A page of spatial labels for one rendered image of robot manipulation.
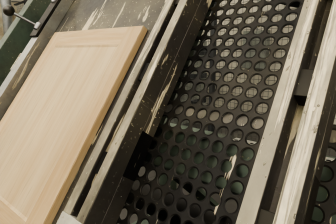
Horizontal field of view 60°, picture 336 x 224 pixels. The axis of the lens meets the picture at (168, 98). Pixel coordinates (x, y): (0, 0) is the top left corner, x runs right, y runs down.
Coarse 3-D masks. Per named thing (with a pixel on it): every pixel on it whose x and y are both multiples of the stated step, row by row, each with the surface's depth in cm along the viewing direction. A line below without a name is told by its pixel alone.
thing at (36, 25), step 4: (4, 8) 98; (8, 8) 98; (12, 8) 99; (4, 12) 99; (8, 12) 99; (12, 12) 100; (20, 16) 101; (24, 20) 102; (28, 20) 102; (32, 24) 102; (36, 24) 102; (36, 28) 102
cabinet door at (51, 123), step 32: (64, 32) 96; (96, 32) 84; (128, 32) 74; (64, 64) 86; (96, 64) 76; (128, 64) 70; (32, 96) 87; (64, 96) 77; (96, 96) 68; (0, 128) 88; (32, 128) 78; (64, 128) 70; (96, 128) 65; (0, 160) 79; (32, 160) 71; (64, 160) 63; (0, 192) 72; (32, 192) 65; (64, 192) 60
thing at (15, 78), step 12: (72, 0) 109; (60, 12) 106; (48, 24) 103; (48, 36) 104; (24, 48) 103; (36, 48) 101; (24, 60) 99; (36, 60) 102; (12, 72) 98; (24, 72) 99; (12, 84) 96; (0, 96) 94; (12, 96) 97; (0, 108) 94
